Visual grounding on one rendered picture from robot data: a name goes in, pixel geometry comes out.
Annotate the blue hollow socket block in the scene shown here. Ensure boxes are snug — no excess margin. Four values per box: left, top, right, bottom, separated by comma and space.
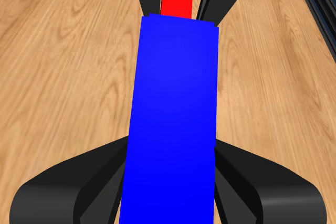
118, 13, 220, 224

